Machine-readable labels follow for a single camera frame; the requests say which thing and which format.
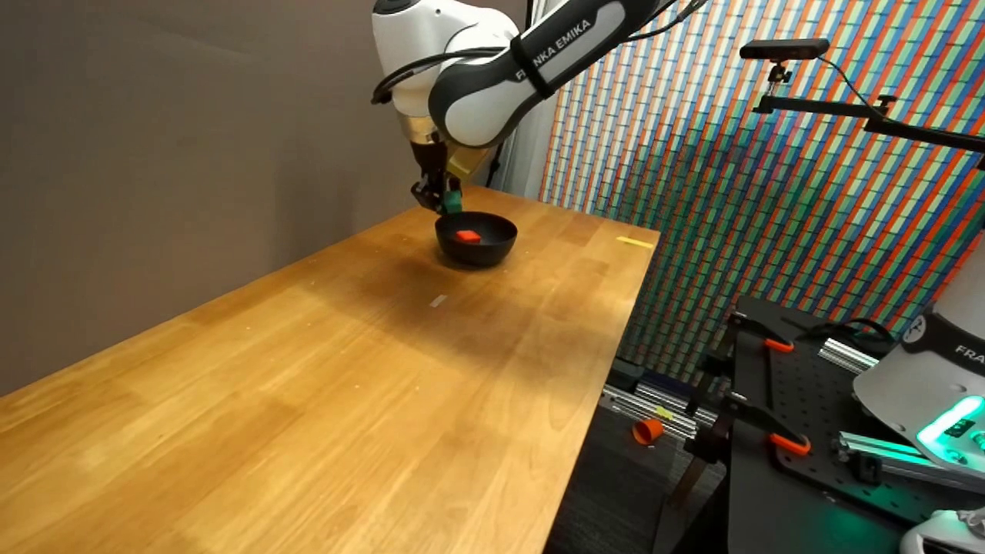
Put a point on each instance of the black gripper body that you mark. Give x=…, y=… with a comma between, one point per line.
x=431, y=161

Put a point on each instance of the red block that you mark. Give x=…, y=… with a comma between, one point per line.
x=465, y=236

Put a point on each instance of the orange black clamp upper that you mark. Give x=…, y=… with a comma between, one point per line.
x=767, y=335

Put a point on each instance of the orange black clamp lower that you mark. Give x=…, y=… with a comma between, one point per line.
x=776, y=432

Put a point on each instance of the green block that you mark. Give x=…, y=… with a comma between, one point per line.
x=450, y=203

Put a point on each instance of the black bowl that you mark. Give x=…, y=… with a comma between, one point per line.
x=496, y=238

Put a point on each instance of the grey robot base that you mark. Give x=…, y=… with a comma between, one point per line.
x=930, y=385

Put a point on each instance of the black perforated breadboard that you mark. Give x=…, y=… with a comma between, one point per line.
x=821, y=501

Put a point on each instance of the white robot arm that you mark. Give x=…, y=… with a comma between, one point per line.
x=464, y=74

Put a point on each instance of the orange black clamp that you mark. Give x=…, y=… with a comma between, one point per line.
x=776, y=432
x=767, y=335

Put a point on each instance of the black camera on boom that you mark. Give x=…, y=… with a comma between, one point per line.
x=782, y=51

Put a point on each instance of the wooden table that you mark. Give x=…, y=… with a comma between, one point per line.
x=370, y=398

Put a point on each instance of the aluminium extrusion rail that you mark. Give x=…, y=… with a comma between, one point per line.
x=845, y=354

